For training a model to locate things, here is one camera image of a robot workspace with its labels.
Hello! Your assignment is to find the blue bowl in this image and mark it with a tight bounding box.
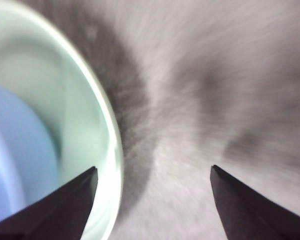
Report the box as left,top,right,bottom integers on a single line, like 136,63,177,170
0,81,60,227

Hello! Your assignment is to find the green plate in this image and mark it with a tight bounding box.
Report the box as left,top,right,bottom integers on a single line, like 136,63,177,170
0,0,125,240

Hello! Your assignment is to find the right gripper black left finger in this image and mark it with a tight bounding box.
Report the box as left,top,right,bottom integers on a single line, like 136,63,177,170
0,165,99,240

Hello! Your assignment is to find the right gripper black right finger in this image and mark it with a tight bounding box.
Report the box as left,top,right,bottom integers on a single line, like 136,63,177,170
209,164,300,240

